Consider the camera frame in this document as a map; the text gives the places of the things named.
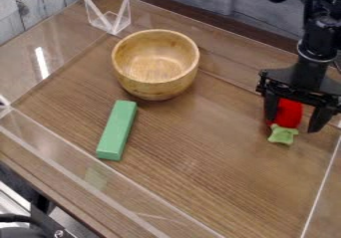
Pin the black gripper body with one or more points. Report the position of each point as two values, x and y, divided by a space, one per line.
310 90

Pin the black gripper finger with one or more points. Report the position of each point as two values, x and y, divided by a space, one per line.
321 116
270 105

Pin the red plush strawberry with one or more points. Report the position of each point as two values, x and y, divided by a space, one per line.
283 126

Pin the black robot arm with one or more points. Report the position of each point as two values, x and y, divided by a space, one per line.
319 44

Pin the wooden bowl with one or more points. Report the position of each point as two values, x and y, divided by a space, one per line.
155 63

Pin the green rectangular block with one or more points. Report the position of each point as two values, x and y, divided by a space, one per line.
116 131

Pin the black equipment lower left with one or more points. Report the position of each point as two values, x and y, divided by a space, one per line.
35 225

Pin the clear acrylic tray wall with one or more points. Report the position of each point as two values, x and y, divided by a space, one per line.
200 176

